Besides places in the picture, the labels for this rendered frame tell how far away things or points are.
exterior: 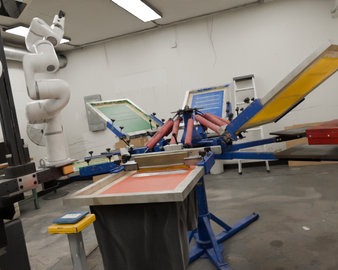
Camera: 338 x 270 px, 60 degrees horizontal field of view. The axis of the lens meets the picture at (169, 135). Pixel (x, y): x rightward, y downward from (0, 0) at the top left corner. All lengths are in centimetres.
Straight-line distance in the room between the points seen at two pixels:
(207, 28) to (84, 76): 288
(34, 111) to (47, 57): 28
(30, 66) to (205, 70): 484
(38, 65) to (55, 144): 45
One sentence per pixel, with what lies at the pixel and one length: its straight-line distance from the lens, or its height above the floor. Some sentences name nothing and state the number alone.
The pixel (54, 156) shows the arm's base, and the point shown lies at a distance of 165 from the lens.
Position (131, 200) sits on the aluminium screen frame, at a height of 97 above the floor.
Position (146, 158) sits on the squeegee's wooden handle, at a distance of 188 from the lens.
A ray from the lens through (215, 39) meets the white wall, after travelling 602.
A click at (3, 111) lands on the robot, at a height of 143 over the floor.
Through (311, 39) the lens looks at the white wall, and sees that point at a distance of 599.
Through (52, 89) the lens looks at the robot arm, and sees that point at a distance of 138.
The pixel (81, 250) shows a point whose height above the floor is 83.
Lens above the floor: 132
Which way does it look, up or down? 5 degrees down
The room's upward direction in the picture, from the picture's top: 8 degrees counter-clockwise
